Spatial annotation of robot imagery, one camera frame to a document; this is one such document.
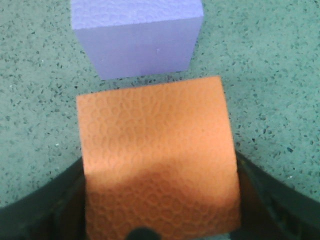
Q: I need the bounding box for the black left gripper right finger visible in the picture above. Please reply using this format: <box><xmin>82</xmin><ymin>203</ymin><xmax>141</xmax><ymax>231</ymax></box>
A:
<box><xmin>230</xmin><ymin>152</ymin><xmax>320</xmax><ymax>240</ymax></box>

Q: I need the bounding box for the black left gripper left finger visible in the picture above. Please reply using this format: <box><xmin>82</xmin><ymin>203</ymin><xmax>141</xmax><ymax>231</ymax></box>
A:
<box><xmin>0</xmin><ymin>158</ymin><xmax>87</xmax><ymax>240</ymax></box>

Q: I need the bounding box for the orange foam cube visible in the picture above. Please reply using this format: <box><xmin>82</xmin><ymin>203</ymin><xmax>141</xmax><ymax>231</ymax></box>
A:
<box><xmin>76</xmin><ymin>76</ymin><xmax>241</xmax><ymax>240</ymax></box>

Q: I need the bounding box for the purple foam cube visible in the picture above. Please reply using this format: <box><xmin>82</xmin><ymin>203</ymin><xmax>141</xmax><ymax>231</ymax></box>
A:
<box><xmin>70</xmin><ymin>0</ymin><xmax>204</xmax><ymax>80</ymax></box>

